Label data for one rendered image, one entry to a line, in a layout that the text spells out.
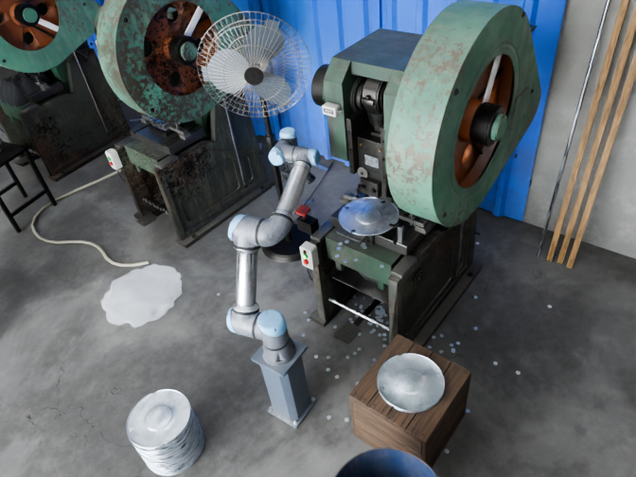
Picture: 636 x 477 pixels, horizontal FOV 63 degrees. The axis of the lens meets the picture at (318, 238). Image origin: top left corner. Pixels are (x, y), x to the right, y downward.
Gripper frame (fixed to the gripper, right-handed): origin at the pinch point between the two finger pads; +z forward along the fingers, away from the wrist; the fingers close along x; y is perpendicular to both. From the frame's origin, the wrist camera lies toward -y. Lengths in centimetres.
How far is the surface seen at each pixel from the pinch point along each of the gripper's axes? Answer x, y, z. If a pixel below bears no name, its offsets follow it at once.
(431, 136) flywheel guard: 15, -78, -62
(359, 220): -4.7, -31.3, 6.1
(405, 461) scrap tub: 68, -100, 43
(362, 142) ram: -14.5, -28.8, -30.2
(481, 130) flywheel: -16, -81, -50
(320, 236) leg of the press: 1.8, -11.0, 20.7
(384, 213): -15.7, -38.5, 6.7
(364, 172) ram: -13.3, -29.8, -15.2
